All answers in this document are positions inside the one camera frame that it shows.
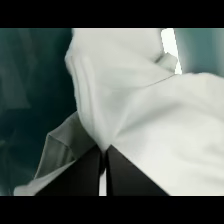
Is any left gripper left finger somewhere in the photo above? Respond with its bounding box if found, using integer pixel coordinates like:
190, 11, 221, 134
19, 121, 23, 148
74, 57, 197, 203
35, 144, 102, 197

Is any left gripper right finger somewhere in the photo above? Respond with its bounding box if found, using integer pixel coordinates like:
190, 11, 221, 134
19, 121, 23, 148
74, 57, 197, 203
105, 144, 170, 197

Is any white shirt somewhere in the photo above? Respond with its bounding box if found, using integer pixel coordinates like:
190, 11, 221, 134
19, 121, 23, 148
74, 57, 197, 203
13, 28, 224, 197

